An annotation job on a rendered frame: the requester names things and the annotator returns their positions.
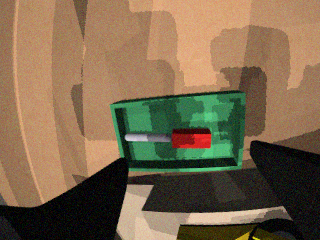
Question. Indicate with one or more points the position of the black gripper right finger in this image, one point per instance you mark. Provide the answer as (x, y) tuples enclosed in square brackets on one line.
[(294, 177)]

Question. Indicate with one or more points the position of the green tray floor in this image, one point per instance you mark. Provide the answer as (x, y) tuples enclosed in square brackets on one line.
[(217, 115)]

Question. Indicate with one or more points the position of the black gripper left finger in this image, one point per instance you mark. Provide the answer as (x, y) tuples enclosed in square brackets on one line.
[(90, 211)]

